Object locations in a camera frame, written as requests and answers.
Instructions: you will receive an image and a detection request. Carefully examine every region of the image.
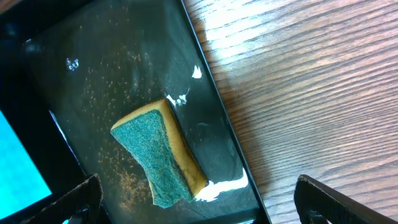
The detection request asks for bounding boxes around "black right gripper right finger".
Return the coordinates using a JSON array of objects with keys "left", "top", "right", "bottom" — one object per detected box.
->
[{"left": 294, "top": 175, "right": 397, "bottom": 224}]

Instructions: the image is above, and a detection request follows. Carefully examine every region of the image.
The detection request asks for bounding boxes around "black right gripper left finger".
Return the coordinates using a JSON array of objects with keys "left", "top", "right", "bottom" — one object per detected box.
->
[{"left": 21, "top": 174, "right": 103, "bottom": 224}]

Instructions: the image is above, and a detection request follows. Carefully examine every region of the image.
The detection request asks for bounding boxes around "green yellow sponge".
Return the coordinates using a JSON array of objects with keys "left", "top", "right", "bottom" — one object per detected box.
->
[{"left": 110, "top": 98, "right": 207, "bottom": 208}]

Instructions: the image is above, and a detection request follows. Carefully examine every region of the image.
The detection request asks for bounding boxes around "blue plastic tray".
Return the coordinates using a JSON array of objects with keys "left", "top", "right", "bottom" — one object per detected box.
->
[{"left": 0, "top": 114, "right": 52, "bottom": 218}]

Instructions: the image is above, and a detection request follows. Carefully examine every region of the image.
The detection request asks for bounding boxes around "black plastic tray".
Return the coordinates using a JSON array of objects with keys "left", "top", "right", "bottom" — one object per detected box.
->
[{"left": 1, "top": 1, "right": 270, "bottom": 223}]

